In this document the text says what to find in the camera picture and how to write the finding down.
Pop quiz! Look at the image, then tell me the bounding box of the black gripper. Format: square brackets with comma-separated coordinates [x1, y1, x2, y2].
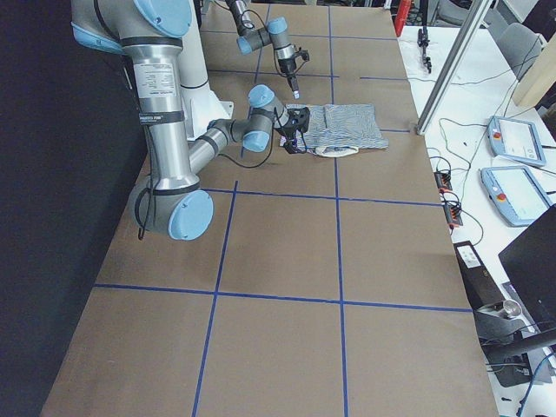
[279, 116, 306, 155]
[278, 57, 300, 100]

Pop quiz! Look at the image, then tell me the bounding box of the navy white striped polo shirt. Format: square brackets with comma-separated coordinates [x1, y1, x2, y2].
[286, 103, 388, 157]

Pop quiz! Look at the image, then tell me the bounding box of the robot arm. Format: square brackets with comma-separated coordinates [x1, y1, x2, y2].
[226, 1, 310, 100]
[71, 1, 309, 241]

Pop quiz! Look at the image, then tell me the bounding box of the far teach pendant tablet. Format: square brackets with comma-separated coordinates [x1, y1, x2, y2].
[486, 116, 546, 168]

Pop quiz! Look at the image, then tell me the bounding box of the teach pendant tablet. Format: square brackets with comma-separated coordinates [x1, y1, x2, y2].
[480, 166, 553, 227]
[486, 116, 546, 168]

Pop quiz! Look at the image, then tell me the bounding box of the grey office chair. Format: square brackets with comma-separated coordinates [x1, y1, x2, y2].
[496, 23, 546, 81]

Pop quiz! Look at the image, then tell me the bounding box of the near teach pendant tablet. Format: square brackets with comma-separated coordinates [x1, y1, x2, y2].
[480, 166, 553, 227]

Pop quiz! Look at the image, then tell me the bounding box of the black box with label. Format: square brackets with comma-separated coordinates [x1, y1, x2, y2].
[453, 241, 505, 310]

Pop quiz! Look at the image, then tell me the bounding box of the black monitor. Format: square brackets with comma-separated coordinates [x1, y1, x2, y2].
[499, 206, 555, 321]

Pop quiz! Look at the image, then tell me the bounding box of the silver metal cup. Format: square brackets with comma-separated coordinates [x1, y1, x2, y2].
[501, 299, 522, 320]

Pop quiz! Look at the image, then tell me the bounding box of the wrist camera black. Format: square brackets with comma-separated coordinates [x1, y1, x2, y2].
[292, 46, 310, 63]
[288, 107, 310, 133]

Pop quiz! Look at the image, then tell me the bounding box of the aluminium frame post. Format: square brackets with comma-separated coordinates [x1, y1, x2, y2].
[415, 0, 492, 136]

